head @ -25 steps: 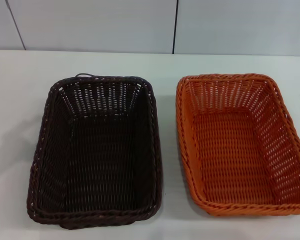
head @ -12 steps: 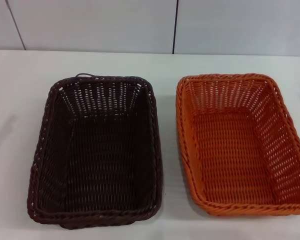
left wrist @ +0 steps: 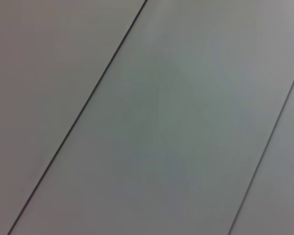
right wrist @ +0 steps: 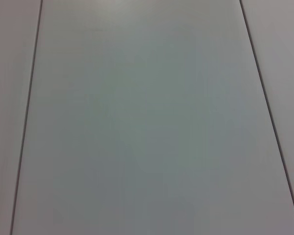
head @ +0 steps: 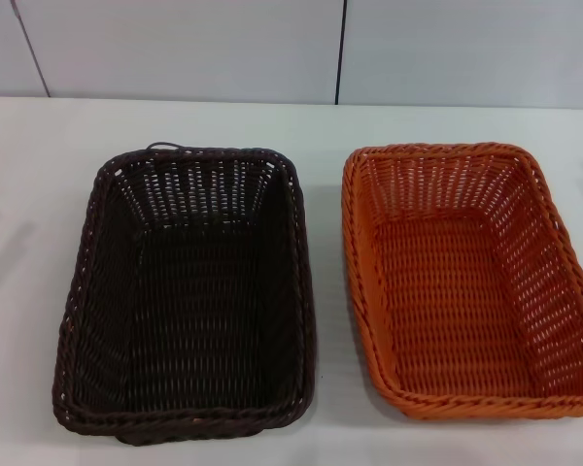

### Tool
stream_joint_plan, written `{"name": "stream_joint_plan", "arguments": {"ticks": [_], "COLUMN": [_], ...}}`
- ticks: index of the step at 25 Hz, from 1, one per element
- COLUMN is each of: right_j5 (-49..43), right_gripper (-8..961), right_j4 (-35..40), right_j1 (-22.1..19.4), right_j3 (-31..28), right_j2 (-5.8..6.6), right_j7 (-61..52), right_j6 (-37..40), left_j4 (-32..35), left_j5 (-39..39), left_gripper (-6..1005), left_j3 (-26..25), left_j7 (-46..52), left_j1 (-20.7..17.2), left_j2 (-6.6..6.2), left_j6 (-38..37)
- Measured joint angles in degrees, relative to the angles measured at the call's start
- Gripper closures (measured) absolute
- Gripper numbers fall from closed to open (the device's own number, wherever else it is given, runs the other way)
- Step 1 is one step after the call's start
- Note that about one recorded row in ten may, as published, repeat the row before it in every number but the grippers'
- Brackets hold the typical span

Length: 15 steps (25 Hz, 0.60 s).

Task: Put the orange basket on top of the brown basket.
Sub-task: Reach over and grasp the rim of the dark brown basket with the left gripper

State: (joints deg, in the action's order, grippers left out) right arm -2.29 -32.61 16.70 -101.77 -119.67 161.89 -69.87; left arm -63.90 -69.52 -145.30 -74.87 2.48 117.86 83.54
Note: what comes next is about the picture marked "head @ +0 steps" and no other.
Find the orange-yellow woven basket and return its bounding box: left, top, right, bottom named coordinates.
left=340, top=141, right=583, bottom=421

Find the dark brown woven basket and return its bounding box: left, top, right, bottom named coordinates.
left=51, top=140, right=317, bottom=444

